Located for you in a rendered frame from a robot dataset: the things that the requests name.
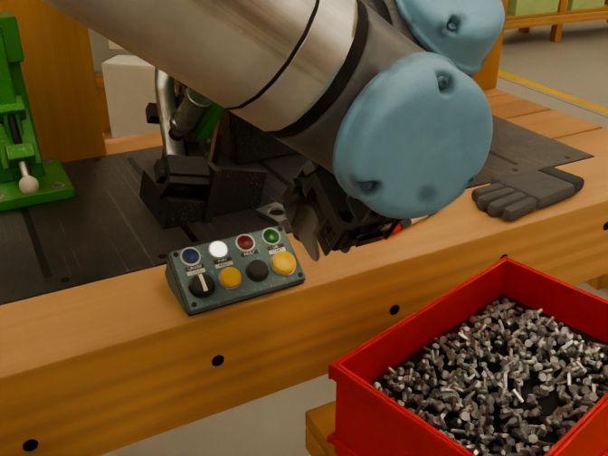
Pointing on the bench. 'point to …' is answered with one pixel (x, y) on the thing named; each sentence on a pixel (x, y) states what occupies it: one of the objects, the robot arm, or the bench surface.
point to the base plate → (41, 242)
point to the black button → (257, 270)
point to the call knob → (202, 284)
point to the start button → (283, 262)
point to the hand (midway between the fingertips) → (304, 228)
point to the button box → (177, 280)
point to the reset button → (230, 277)
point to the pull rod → (29, 185)
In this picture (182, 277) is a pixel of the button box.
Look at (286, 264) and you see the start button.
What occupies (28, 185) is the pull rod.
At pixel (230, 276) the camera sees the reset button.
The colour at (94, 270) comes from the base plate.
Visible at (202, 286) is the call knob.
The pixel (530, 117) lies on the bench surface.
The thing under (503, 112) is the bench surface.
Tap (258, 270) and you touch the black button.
